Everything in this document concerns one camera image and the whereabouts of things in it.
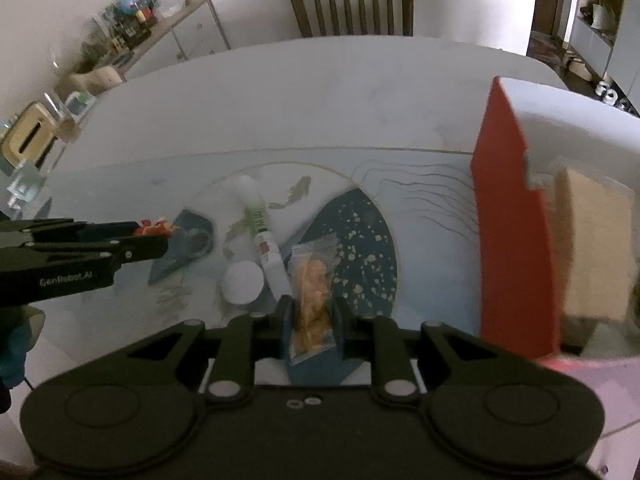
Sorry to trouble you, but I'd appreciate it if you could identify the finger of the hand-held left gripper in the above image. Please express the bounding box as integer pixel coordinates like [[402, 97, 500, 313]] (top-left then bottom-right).
[[0, 217, 148, 242], [17, 234, 171, 267]]

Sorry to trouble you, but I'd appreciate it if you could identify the white tube with green label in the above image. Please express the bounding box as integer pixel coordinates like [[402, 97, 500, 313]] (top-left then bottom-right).
[[231, 175, 292, 302]]

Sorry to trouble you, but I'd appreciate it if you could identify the white sideboard with wooden top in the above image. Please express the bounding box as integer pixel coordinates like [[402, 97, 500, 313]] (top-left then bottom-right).
[[54, 0, 232, 97]]

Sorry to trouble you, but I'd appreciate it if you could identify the dark blue packet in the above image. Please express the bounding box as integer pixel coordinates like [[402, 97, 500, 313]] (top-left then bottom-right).
[[149, 209, 217, 287]]

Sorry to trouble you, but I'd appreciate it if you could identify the row of shoes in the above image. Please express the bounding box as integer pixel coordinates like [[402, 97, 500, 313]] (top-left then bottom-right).
[[594, 79, 640, 113]]

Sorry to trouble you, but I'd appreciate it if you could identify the printed fish placemat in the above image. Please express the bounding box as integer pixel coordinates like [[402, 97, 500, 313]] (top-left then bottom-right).
[[47, 146, 483, 387]]

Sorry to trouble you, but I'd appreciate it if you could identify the green and white box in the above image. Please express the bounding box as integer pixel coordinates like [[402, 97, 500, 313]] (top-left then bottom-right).
[[64, 90, 97, 117]]

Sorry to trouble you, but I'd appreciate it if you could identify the wooden tissue box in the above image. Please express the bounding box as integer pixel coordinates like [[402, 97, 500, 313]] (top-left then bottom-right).
[[0, 101, 57, 172]]

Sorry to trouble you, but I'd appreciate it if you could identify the white round lid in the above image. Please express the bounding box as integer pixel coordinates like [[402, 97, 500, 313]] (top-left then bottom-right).
[[221, 260, 264, 307]]

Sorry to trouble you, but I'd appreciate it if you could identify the white hallway cabinet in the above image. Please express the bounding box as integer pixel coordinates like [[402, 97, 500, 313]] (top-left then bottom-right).
[[564, 0, 640, 106]]

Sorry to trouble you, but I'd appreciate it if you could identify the small red item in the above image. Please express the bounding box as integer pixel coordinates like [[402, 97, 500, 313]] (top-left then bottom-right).
[[134, 218, 179, 237]]

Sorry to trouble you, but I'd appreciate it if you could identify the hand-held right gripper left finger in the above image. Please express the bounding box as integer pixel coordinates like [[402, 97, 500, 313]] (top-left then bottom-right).
[[102, 296, 294, 403]]

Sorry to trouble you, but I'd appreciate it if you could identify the red and white cardboard box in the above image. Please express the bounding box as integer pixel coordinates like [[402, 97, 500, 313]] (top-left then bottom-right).
[[469, 75, 640, 363]]

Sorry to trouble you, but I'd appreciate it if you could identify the wooden slat-back chair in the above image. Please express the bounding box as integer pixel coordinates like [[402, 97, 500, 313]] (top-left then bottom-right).
[[286, 0, 415, 39]]

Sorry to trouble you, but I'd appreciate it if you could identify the person's left hand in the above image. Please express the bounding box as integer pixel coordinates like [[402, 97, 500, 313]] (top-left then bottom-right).
[[0, 305, 45, 392]]

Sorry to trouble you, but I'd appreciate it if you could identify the clear drinking glass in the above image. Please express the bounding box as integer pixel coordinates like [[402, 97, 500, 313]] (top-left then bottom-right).
[[44, 91, 76, 137]]

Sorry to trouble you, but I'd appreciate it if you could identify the clear snack packet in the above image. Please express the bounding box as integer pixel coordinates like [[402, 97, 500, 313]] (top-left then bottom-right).
[[286, 234, 342, 367]]

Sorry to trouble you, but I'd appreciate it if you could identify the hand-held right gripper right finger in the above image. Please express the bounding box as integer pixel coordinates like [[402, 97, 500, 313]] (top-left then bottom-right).
[[331, 297, 526, 403]]

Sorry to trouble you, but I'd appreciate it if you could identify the beige block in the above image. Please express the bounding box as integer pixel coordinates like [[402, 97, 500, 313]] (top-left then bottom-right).
[[549, 169, 639, 322]]

